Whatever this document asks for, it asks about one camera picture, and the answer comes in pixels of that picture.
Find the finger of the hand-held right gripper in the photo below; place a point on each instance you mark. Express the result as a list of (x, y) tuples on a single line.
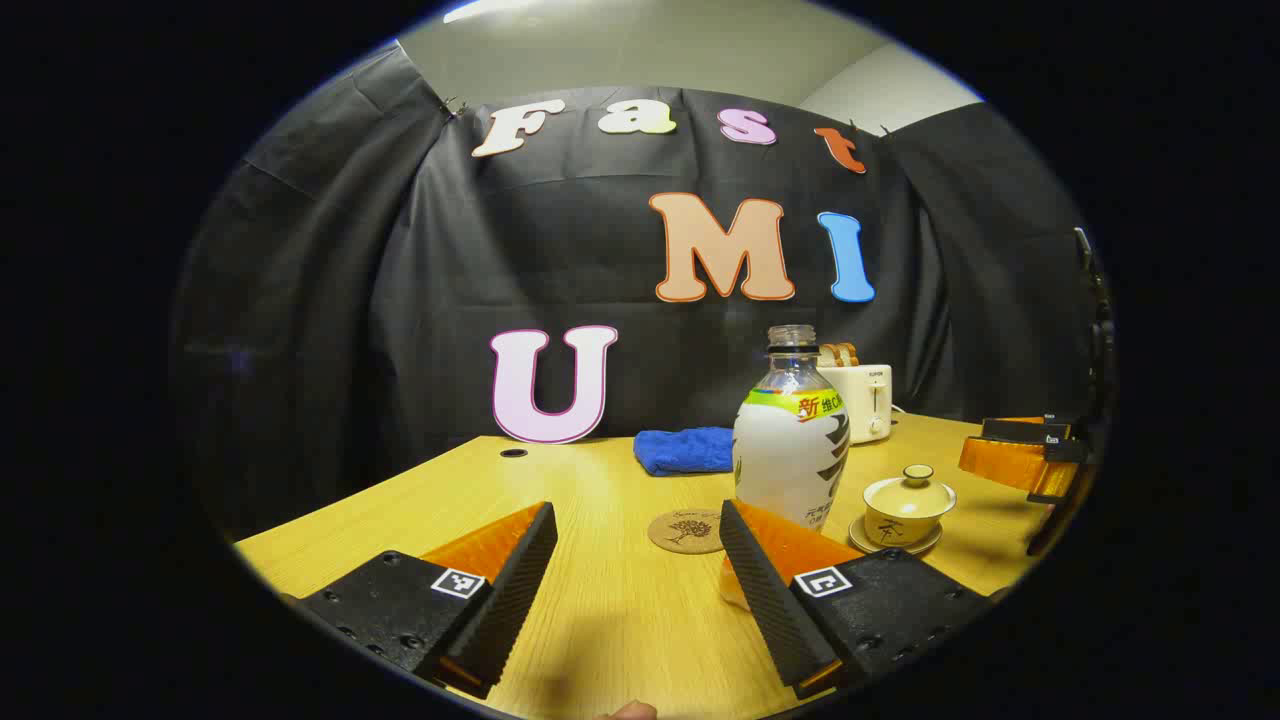
[(1030, 430), (1010, 462)]

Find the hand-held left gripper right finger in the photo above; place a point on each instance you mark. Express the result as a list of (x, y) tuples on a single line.
[(765, 600)]

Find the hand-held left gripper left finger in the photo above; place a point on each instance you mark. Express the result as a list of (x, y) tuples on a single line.
[(510, 600)]

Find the round wooden coaster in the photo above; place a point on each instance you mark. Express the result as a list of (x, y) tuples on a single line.
[(685, 530)]

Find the cream teacup lid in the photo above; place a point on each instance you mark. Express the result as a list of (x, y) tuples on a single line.
[(908, 493)]

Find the cream ceramic teacup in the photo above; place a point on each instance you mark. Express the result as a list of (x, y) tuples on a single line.
[(900, 530)]

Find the clear water bottle white label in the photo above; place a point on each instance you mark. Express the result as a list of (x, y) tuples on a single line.
[(790, 460)]

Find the cream ceramic saucer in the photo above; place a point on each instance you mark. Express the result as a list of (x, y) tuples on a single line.
[(860, 540)]

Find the cream toaster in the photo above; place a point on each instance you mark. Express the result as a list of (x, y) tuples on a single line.
[(865, 400)]

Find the blue towel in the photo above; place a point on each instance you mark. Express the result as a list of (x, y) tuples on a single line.
[(685, 450)]

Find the toast slice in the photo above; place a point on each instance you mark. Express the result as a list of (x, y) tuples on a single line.
[(848, 353), (828, 355)]

